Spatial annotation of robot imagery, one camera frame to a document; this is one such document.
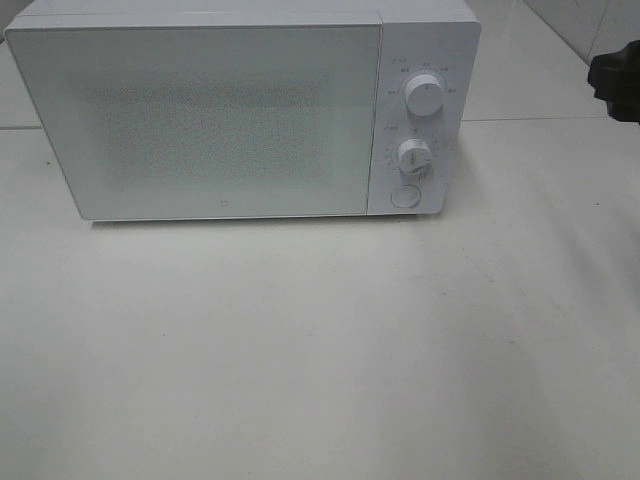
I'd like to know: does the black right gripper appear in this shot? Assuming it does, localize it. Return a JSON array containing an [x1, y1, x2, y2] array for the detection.
[[587, 42, 640, 123]]

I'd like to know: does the white timer knob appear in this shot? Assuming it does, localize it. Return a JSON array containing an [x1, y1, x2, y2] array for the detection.
[[397, 139, 434, 176]]

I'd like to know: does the round door release button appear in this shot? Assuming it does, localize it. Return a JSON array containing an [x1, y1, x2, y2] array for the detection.
[[390, 185, 421, 208]]

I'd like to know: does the white microwave door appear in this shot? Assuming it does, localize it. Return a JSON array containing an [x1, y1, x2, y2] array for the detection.
[[8, 26, 380, 221]]

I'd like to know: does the white microwave oven body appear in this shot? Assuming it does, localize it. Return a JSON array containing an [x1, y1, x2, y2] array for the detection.
[[4, 1, 481, 219]]

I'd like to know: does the upper white power knob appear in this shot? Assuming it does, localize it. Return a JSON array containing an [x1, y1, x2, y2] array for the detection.
[[403, 72, 444, 118]]

